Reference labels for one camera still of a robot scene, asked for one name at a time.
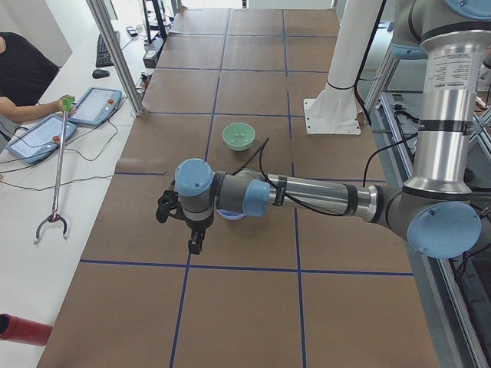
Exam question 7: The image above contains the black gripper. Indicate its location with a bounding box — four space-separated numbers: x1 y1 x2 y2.
183 214 214 254

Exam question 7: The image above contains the blue ceramic bowl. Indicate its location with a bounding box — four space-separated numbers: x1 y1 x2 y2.
217 209 246 221

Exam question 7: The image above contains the silver reacher grabber tool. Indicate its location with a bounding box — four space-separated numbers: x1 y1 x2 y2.
34 111 69 246

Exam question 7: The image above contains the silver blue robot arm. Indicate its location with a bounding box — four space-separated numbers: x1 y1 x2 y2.
159 1 490 258

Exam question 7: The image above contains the green ceramic bowl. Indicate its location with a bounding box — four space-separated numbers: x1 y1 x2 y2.
222 122 255 152

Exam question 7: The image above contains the person's hand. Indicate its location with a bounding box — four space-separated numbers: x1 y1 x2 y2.
56 94 77 115

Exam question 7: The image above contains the far teach pendant tablet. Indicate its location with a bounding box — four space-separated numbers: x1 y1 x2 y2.
68 87 122 127

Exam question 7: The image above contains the teach pendant tablet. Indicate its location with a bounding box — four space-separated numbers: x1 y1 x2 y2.
68 87 122 127
6 114 63 164

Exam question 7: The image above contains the near teach pendant tablet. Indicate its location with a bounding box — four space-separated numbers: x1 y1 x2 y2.
6 114 63 164

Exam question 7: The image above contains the black computer mouse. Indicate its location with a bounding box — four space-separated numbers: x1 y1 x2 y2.
92 69 110 79

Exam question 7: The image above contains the red cylinder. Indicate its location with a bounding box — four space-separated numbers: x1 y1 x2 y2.
1 314 52 346

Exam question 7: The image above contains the black keyboard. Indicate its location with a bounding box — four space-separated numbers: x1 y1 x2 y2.
95 34 114 68

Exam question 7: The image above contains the person in black shirt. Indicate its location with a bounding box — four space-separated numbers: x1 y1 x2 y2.
1 32 63 123

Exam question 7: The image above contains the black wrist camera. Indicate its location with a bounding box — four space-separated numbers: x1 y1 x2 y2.
156 189 182 224

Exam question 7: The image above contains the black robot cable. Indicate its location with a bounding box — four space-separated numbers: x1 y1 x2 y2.
233 136 423 216

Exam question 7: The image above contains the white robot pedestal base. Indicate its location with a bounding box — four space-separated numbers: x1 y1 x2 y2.
304 0 385 135

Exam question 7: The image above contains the aluminium frame post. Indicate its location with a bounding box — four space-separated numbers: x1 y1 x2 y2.
86 0 143 117

